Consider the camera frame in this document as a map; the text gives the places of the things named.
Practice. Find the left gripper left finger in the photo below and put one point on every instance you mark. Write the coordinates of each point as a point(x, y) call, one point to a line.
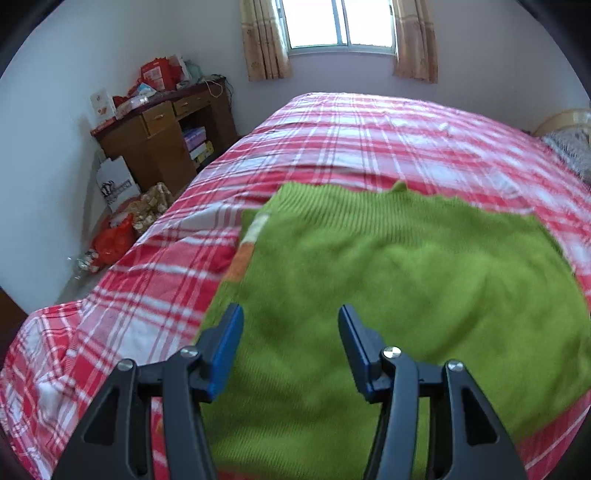
point(141, 406)

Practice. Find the red gift box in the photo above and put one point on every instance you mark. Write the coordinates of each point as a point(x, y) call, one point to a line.
point(161, 74)

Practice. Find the window with green frame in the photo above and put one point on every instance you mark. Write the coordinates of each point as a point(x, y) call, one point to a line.
point(323, 26)

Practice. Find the red plaid bed sheet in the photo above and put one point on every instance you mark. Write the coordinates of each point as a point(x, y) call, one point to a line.
point(154, 298)

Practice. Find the right beige curtain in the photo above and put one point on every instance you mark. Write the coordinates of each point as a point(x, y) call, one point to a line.
point(416, 46)

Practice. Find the green orange striped knit sweater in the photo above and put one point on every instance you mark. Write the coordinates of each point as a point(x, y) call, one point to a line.
point(433, 275)

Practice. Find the stacked boxes in desk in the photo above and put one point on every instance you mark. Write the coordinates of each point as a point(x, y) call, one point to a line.
point(197, 144)

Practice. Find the left beige curtain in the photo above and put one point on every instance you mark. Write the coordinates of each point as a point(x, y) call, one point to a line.
point(263, 41)

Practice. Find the striped pillow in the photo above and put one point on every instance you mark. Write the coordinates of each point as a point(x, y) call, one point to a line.
point(572, 145)

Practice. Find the cream wooden headboard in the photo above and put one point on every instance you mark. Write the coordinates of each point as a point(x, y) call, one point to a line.
point(573, 118)

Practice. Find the gold patterned bag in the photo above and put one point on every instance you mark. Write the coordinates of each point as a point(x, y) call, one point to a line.
point(149, 207)

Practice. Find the brown wooden desk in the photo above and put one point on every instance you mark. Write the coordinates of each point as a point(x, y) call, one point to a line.
point(150, 138)

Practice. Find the beige curtain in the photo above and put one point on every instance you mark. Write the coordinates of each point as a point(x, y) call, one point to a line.
point(263, 41)
point(416, 46)

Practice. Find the white paper shopping bag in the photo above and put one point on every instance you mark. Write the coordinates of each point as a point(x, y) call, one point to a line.
point(116, 183)

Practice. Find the white card box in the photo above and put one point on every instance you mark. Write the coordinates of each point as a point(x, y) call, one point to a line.
point(103, 106)

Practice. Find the red plastic bag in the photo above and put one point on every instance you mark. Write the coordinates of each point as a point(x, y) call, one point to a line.
point(115, 237)

